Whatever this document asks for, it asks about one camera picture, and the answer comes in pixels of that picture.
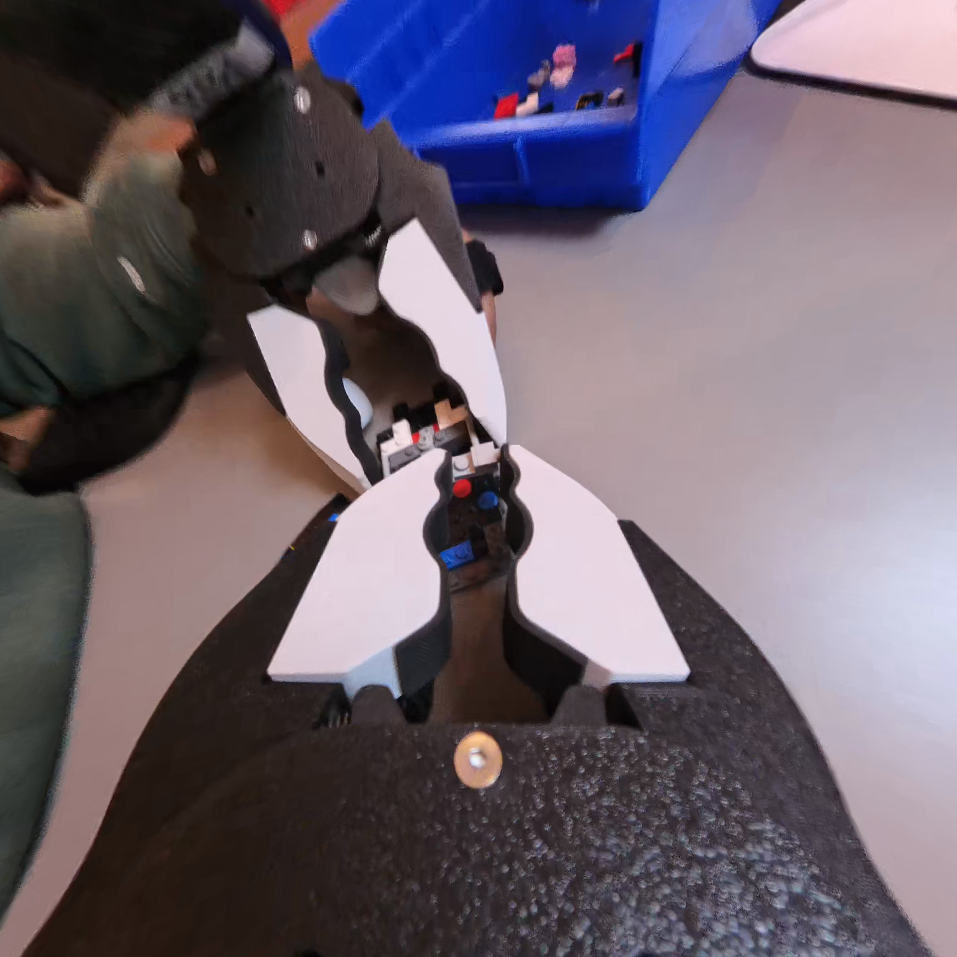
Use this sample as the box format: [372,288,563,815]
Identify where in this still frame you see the white book stand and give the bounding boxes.
[748,0,957,106]

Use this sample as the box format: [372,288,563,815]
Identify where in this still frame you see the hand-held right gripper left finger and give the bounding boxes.
[267,457,454,701]

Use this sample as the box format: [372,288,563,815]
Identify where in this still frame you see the blue plastic bin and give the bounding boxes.
[307,0,782,213]

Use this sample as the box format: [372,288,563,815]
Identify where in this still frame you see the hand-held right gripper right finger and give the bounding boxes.
[501,446,692,689]

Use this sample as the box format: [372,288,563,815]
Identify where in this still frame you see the lego car model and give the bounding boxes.
[371,386,520,587]

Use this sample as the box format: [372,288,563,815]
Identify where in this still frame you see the lego pieces pile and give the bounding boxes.
[491,41,647,124]

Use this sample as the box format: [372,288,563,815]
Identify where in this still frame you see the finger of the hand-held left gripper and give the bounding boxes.
[377,220,509,450]
[247,300,393,491]

